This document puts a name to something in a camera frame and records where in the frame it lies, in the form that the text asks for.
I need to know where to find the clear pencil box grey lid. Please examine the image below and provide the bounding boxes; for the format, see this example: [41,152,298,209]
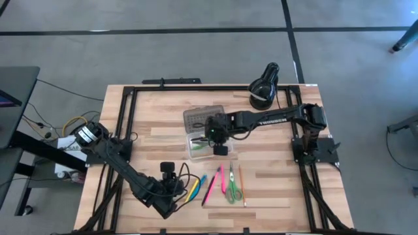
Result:
[182,104,234,161]

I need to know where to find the black desk foot beam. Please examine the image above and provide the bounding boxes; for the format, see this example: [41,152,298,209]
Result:
[9,130,88,173]

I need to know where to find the pink pen blue cap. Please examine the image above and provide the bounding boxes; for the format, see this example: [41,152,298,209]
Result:
[205,166,221,205]

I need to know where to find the black mounting bar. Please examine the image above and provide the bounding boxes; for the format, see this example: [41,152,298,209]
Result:
[142,77,202,85]

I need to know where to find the black monitor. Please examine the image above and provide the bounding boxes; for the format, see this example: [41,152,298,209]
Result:
[0,89,23,108]

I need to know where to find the green handled scissors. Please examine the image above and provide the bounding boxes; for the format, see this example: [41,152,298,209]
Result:
[225,161,244,205]

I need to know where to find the black desk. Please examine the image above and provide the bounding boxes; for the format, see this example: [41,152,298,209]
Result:
[0,147,24,210]
[0,66,40,149]

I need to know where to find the yellow cable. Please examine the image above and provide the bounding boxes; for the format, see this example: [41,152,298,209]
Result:
[61,116,83,136]

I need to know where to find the pink highlighter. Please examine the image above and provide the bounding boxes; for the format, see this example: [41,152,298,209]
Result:
[219,164,227,195]

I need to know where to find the black metal table frame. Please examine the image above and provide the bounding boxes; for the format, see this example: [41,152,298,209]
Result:
[74,84,353,235]

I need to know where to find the black desk lamp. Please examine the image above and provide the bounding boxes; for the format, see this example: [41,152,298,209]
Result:
[248,61,281,111]

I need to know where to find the grey chair base leg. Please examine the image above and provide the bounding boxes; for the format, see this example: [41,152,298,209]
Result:
[387,113,418,134]

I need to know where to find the yellow pen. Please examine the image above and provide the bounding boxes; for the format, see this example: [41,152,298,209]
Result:
[184,178,201,205]

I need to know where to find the white paper sheet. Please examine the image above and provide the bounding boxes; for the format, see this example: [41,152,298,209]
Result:
[54,135,92,174]

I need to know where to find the black desk leg with caster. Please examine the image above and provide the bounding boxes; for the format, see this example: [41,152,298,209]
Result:
[14,163,35,216]

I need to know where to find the black floor cable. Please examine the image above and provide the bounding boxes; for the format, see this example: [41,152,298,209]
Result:
[386,129,418,172]
[35,78,105,102]

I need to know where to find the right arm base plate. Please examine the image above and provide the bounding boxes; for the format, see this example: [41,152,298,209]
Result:
[291,136,340,165]

